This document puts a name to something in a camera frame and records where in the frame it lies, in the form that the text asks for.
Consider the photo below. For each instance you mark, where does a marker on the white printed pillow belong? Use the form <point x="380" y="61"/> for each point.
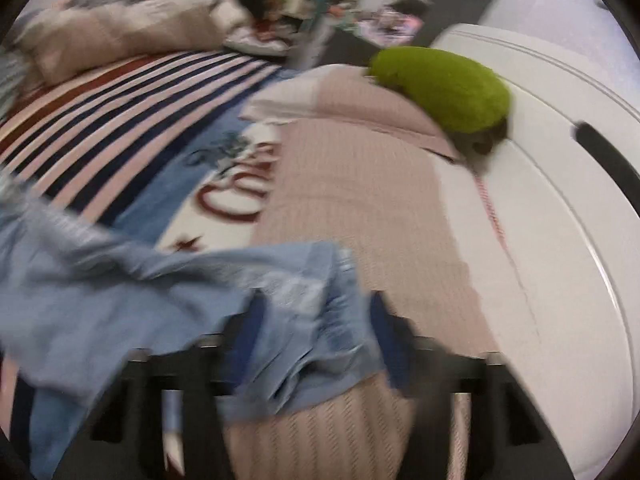
<point x="252" y="25"/>

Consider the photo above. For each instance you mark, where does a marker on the light blue denim pants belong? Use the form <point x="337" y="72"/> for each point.
<point x="150" y="290"/>

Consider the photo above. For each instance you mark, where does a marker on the green plush cushion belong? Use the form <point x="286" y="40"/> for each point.
<point x="442" y="87"/>

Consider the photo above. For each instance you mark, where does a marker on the pink knitted blanket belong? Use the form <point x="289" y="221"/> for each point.
<point x="350" y="200"/>

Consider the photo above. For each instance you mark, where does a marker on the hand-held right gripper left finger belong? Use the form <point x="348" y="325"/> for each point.
<point x="249" y="332"/>

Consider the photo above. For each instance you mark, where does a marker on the striped printed blanket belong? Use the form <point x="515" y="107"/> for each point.
<point x="125" y="120"/>

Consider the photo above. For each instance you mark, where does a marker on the beige crumpled blanket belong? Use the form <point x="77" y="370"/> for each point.
<point x="115" y="35"/>

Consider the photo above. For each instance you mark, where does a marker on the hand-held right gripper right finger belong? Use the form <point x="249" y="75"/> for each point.
<point x="392" y="345"/>

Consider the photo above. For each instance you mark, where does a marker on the pink pillow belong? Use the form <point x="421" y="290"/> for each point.
<point x="345" y="100"/>

